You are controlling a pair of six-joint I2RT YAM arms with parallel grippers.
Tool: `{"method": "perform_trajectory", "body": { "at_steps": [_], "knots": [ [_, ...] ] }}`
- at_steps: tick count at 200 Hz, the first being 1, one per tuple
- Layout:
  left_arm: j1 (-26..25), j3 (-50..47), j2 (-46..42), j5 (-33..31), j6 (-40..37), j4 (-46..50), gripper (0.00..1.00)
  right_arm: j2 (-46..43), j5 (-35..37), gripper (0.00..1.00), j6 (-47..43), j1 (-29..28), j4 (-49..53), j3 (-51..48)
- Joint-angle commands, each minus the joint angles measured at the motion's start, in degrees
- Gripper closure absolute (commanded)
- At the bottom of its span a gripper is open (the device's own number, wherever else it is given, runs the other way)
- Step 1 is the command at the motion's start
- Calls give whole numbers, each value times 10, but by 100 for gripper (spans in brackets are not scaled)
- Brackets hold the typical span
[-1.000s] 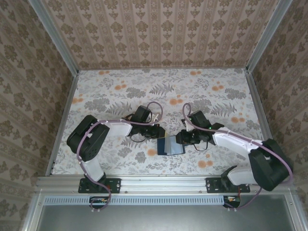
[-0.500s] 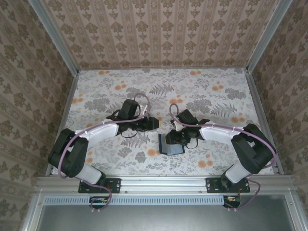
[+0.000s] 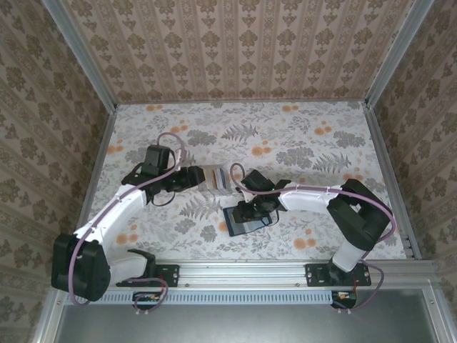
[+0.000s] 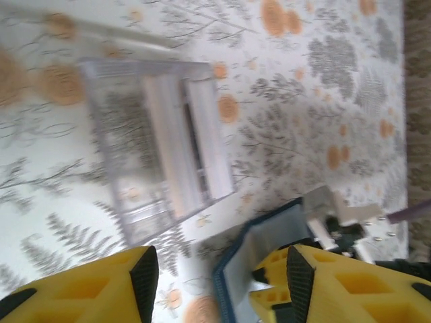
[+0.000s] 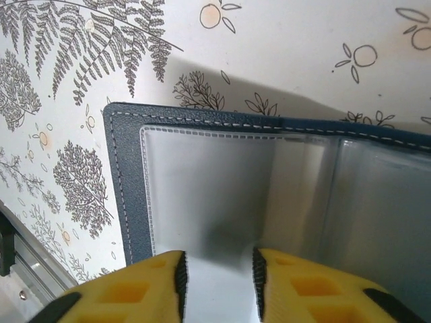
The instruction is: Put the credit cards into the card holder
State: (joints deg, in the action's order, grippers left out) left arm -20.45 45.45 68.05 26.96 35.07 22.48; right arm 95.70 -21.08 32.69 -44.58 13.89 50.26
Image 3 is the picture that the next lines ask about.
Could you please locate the dark blue card holder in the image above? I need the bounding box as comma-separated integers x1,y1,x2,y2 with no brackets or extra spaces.
222,205,277,238

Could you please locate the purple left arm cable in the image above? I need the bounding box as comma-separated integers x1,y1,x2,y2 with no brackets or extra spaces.
71,132,189,316

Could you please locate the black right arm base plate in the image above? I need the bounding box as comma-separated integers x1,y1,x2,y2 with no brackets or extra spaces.
305,263,372,288

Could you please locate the clear acrylic card box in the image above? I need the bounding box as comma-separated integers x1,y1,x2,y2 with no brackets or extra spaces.
203,163,231,197

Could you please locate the aluminium outer frame bar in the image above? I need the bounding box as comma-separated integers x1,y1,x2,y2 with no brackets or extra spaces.
31,288,67,343
423,288,454,343

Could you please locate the aluminium side rail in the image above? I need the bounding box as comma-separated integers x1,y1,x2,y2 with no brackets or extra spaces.
76,105,118,239
363,101,423,261

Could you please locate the aluminium frame post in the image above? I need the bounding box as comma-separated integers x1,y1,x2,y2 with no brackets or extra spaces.
365,0,435,109
41,0,119,111

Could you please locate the grey metal sheet panel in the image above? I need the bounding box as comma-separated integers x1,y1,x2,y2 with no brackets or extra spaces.
53,289,441,343

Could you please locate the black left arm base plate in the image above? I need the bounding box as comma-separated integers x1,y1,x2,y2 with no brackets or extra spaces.
116,263,180,288

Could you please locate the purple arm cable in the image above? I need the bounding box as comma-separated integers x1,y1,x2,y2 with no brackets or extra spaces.
229,162,396,314
71,132,189,316

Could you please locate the long aluminium frame rail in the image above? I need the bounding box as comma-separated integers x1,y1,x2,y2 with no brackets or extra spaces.
51,259,443,289

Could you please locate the thin aluminium frame rail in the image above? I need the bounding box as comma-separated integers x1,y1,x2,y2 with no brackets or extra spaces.
114,99,369,106

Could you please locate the grey slotted cable duct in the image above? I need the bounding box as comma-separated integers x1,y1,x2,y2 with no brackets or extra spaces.
85,289,335,306

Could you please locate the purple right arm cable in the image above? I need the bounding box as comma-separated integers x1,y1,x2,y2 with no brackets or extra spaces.
229,162,396,314

